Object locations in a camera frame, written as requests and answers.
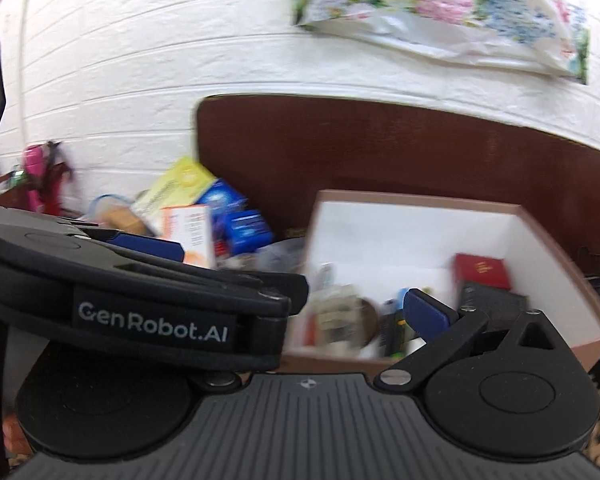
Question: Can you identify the orange white medicine box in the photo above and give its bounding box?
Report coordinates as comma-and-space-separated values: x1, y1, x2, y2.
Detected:
162, 205, 215, 269

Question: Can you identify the olive green small box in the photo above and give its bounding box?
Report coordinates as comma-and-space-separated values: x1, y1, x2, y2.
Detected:
313, 285, 364, 356

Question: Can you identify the clear plastic cup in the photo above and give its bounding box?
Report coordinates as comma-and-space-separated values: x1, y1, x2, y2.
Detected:
254, 237, 304, 273

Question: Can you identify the tan rectangular box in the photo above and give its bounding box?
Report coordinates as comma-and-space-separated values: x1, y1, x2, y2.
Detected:
97, 205, 154, 236

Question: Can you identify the yellow medicine box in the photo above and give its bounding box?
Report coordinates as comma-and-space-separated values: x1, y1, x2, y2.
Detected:
131, 156, 216, 236

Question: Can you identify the blue medicine box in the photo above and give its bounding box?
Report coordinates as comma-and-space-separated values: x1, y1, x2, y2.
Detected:
225, 209, 274, 256
196, 179, 247, 221

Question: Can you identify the pink cardboard box white inside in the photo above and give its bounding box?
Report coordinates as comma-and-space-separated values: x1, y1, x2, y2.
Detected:
301, 190, 600, 370

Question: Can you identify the black flat box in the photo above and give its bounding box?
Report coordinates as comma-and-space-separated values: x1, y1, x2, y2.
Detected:
458, 281, 529, 332

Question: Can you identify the red feather toy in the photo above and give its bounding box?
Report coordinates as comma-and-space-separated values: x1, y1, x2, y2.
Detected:
40, 141, 73, 216

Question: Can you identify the pink water bottle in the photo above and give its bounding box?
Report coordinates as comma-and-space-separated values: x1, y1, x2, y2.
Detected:
22, 144, 48, 212

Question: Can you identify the red small box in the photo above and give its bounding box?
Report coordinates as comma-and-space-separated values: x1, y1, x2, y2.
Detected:
452, 254, 512, 290

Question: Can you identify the dark wooden headboard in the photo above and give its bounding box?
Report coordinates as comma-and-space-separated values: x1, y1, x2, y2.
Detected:
195, 96, 600, 272

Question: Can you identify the floral plastic bag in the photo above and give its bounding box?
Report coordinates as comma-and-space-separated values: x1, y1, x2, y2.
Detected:
292, 0, 591, 84

